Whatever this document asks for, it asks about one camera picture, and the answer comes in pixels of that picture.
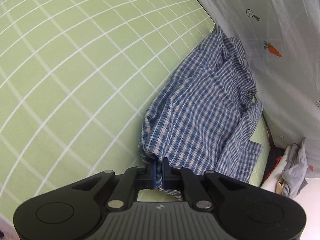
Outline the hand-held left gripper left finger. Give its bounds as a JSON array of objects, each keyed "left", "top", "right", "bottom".
[{"left": 71, "top": 160, "right": 157, "bottom": 210}]

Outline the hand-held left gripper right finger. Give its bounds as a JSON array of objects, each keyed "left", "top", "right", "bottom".
[{"left": 160, "top": 157, "right": 248, "bottom": 210}]

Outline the blue plaid shirt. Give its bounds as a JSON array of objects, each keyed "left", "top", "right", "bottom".
[{"left": 139, "top": 24, "right": 264, "bottom": 202}]

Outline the dark cloth with red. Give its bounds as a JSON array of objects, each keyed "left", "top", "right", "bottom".
[{"left": 262, "top": 148, "right": 285, "bottom": 183}]

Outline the grey garment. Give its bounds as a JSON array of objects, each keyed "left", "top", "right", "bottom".
[{"left": 282, "top": 137, "right": 308, "bottom": 197}]

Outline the green grid mat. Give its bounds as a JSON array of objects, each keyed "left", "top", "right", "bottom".
[{"left": 0, "top": 0, "right": 272, "bottom": 215}]

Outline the white carrot print sheet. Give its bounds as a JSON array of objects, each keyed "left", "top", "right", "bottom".
[{"left": 179, "top": 0, "right": 320, "bottom": 179}]

